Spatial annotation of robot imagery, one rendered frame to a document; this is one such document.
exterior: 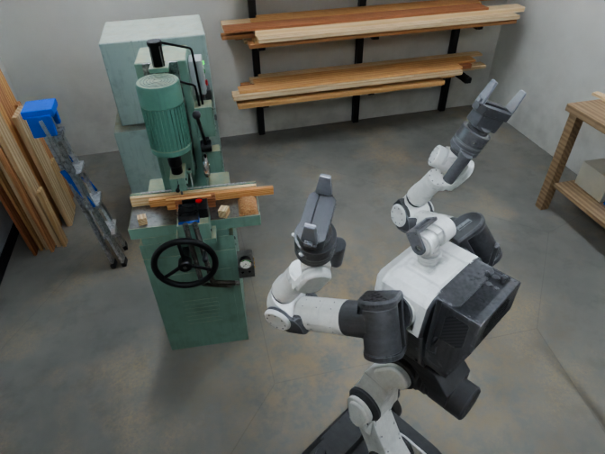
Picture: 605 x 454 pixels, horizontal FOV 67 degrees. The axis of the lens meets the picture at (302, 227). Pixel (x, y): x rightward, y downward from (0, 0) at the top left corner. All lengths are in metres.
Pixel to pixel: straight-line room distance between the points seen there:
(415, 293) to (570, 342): 2.03
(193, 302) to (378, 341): 1.55
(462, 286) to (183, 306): 1.68
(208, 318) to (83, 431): 0.80
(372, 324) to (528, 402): 1.77
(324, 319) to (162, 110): 1.15
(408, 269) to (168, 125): 1.20
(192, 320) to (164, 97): 1.23
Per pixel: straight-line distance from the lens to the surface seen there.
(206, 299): 2.50
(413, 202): 1.56
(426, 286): 1.18
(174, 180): 2.17
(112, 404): 2.73
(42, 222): 3.70
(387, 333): 1.10
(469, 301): 1.18
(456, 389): 1.48
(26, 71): 4.66
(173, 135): 2.03
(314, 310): 1.19
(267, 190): 2.26
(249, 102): 4.16
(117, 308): 3.16
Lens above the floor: 2.20
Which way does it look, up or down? 39 degrees down
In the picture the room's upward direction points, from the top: 1 degrees counter-clockwise
